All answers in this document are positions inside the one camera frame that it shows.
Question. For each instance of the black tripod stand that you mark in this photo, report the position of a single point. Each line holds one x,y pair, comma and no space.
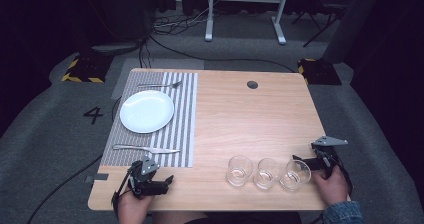
325,17

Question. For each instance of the person's right hand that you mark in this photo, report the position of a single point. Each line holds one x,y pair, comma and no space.
333,189

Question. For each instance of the silver fork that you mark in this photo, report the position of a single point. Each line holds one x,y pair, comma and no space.
160,84

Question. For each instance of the grey striped placemat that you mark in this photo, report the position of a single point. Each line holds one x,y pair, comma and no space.
183,117

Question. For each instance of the grey tape strip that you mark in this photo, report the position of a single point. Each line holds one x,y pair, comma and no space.
100,177

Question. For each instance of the person's left hand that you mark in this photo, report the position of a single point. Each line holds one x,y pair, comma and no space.
131,209

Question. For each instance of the white round plate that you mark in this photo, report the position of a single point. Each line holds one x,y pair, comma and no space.
146,111

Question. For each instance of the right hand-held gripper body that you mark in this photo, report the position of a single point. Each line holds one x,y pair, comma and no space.
328,154

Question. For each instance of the silver table knife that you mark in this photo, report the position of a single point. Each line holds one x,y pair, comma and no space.
143,148

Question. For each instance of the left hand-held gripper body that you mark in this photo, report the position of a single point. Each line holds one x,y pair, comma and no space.
144,175

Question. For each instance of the clear drinking glass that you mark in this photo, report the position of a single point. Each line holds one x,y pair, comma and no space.
293,179
266,175
238,172

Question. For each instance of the black yellow striped base plate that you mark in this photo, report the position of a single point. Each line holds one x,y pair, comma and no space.
320,71
86,69

